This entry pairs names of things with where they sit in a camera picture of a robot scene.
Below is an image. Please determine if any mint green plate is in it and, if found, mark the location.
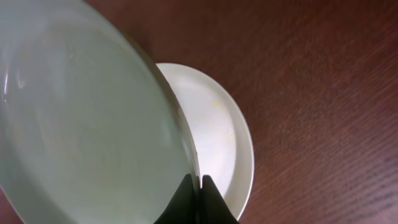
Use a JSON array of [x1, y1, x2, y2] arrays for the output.
[[1, 0, 200, 223]]

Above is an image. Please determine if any cream white plate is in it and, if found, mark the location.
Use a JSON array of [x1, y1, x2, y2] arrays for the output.
[[157, 63, 254, 219]]

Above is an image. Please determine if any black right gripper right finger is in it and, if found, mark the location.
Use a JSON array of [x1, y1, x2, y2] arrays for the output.
[[199, 175, 239, 224]]

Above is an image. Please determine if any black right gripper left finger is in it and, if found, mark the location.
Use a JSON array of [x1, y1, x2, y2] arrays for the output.
[[154, 174, 197, 224]]

